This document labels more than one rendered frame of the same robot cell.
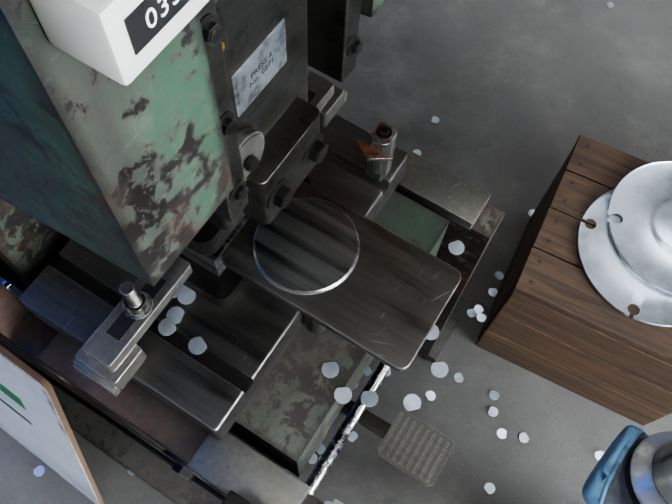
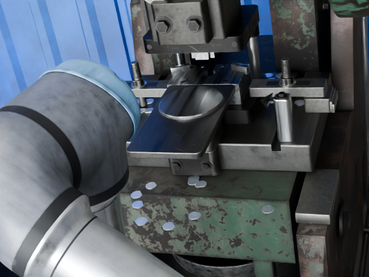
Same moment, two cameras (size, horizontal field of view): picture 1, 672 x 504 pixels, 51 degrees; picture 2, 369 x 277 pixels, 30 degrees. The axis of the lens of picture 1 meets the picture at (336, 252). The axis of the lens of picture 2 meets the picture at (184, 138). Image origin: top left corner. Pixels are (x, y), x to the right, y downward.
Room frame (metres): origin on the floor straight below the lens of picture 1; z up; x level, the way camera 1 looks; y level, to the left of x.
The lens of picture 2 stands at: (0.21, -1.12, 1.38)
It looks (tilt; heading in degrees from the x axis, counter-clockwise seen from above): 30 degrees down; 85
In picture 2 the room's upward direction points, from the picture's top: 11 degrees counter-clockwise
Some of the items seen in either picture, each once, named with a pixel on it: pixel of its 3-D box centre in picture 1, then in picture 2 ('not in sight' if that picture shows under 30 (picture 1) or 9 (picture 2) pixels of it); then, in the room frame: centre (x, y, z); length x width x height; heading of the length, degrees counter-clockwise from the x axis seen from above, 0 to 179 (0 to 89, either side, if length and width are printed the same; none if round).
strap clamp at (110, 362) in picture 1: (132, 311); (135, 84); (0.26, 0.23, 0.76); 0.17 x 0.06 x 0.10; 152
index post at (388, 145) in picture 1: (381, 151); (284, 116); (0.50, -0.05, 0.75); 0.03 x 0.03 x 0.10; 62
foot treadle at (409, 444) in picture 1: (312, 385); not in sight; (0.34, 0.03, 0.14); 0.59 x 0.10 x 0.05; 62
